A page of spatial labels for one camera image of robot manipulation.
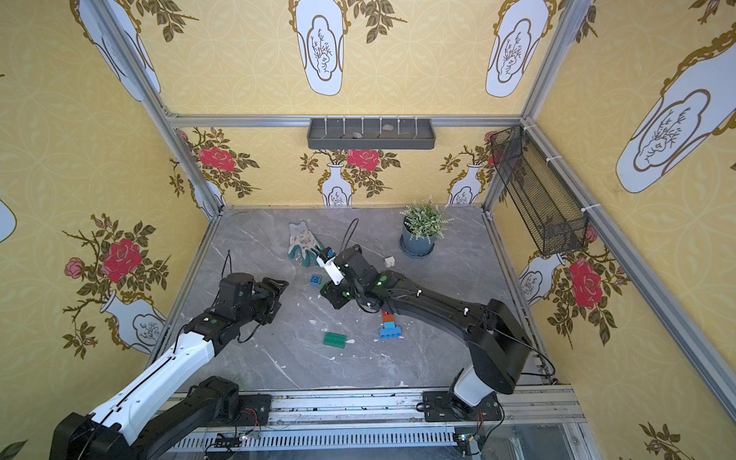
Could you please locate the green 2x4 brick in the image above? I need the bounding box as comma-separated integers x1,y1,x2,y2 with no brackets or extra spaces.
323,333,348,349

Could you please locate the light blue 2x4 brick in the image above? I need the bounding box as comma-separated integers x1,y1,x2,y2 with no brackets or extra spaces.
379,327,403,339

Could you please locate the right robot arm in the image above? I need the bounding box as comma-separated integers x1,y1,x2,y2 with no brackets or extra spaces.
316,245,532,408

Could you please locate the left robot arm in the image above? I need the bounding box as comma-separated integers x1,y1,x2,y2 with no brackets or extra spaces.
50,272,289,459

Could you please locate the green white work glove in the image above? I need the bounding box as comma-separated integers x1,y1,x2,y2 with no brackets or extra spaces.
287,220,323,268

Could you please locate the potted plant grey pot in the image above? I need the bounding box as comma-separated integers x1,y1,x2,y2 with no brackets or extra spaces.
400,199,450,258

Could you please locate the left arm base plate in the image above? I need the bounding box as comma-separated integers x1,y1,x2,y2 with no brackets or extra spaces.
199,393,272,429

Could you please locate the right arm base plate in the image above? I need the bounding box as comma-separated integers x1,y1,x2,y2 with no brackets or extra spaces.
415,391,502,423

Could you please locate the grey wall shelf tray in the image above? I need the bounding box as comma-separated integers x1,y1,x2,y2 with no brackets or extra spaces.
307,116,437,151

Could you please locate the black wire mesh basket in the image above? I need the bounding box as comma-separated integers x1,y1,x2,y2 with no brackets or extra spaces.
490,126,590,256

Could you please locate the aluminium front rail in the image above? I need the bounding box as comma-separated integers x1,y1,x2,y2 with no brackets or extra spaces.
158,385,601,459

